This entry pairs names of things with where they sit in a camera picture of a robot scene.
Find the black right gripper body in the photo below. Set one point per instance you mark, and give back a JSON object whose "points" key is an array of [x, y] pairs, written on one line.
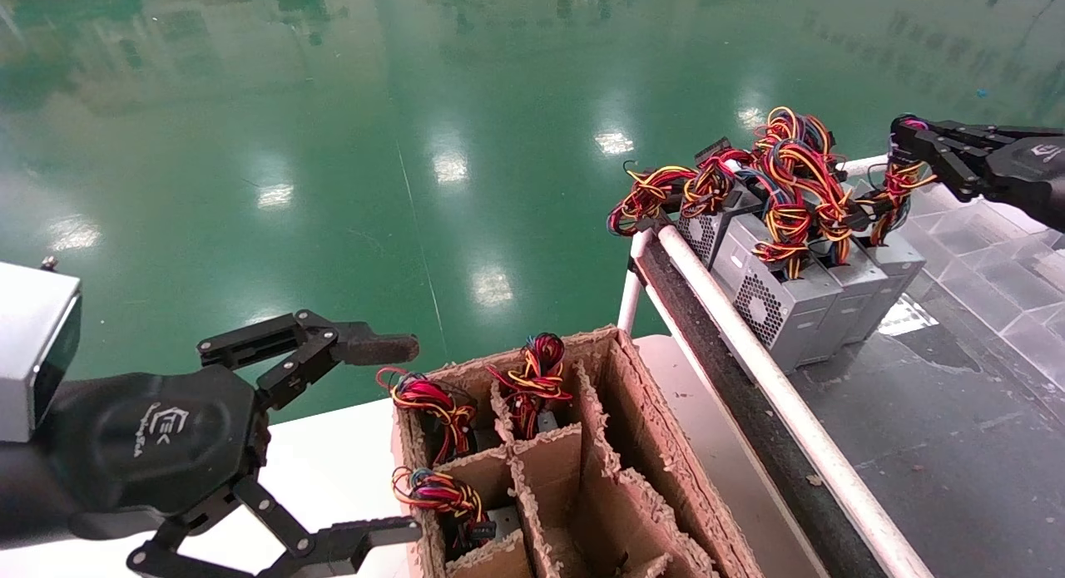
{"points": [[1036, 175]]}

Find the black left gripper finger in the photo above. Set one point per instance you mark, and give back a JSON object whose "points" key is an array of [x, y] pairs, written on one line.
{"points": [[333, 545], [374, 349]]}

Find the white tube rack frame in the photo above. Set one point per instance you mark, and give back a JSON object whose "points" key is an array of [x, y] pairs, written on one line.
{"points": [[749, 345]]}

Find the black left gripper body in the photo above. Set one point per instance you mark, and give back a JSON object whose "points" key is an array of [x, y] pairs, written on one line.
{"points": [[162, 437]]}

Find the clear plastic divider tray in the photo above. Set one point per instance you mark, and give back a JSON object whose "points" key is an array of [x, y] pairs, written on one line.
{"points": [[998, 262]]}

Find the brown divided cardboard box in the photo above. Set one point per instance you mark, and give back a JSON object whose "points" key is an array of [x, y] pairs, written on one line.
{"points": [[632, 412]]}

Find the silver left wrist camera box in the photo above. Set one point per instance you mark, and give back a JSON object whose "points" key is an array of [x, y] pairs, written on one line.
{"points": [[33, 345]]}

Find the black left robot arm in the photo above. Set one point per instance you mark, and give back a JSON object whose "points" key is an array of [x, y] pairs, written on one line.
{"points": [[21, 495]]}

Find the black rubber table mat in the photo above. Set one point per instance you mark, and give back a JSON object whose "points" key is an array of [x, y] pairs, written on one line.
{"points": [[957, 478]]}

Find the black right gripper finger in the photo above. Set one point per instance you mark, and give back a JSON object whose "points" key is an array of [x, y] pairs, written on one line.
{"points": [[948, 131], [953, 175]]}

